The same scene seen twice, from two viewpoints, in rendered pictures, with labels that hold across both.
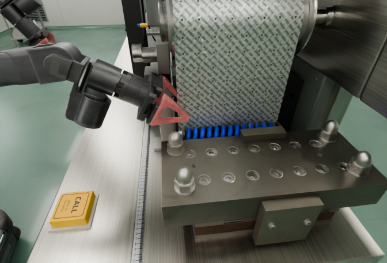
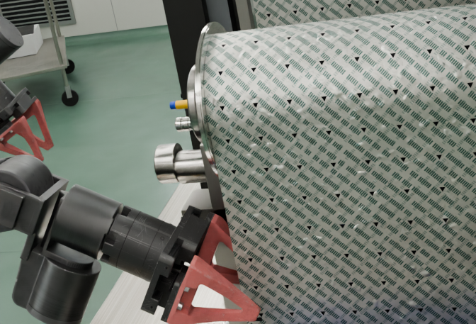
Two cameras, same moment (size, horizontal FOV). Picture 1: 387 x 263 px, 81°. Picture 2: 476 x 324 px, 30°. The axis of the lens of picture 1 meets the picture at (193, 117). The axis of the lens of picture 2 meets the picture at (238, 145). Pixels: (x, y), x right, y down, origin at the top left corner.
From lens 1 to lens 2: 39 cm
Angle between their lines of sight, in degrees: 25
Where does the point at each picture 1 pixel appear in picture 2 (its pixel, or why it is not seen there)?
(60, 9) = not seen: outside the picture
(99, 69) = (74, 206)
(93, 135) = not seen: outside the picture
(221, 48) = (313, 156)
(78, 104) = (36, 275)
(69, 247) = not seen: outside the picture
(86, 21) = not seen: hidden behind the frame
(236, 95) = (376, 261)
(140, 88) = (151, 243)
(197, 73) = (272, 211)
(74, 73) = (26, 216)
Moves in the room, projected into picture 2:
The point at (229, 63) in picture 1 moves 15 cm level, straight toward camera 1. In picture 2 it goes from (339, 186) to (261, 276)
